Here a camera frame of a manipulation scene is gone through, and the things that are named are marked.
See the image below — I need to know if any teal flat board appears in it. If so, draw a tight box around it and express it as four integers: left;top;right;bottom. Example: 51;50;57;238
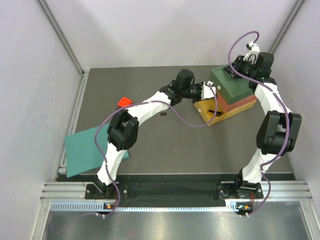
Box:
63;122;131;179

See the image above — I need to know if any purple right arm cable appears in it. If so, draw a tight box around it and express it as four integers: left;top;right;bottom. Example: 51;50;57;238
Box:
226;30;293;218

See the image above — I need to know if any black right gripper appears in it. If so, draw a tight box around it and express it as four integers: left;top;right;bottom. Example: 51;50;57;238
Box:
222;58;256;82

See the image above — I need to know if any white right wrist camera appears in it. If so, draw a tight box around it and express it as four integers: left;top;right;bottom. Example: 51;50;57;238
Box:
243;41;260;64

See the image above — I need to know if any red drawer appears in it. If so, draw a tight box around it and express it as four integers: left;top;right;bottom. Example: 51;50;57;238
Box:
216;91;257;113

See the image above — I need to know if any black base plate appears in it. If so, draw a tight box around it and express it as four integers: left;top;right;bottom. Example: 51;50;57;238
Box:
85;181;263;201

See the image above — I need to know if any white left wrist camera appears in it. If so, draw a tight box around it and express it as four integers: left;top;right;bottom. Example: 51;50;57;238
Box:
200;81;216;100

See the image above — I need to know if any aluminium frame rail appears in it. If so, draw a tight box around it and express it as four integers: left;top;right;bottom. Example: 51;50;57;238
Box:
40;180;312;213

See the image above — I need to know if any red cube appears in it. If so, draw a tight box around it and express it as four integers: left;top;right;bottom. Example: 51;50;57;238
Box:
117;97;133;108

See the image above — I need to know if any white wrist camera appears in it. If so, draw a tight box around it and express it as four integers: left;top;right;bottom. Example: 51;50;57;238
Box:
243;41;260;64
200;81;216;100

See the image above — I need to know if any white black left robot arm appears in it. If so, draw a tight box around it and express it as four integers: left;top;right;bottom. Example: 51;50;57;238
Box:
94;69;215;199

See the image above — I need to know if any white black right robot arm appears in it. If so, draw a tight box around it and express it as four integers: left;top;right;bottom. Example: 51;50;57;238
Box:
223;52;302;198

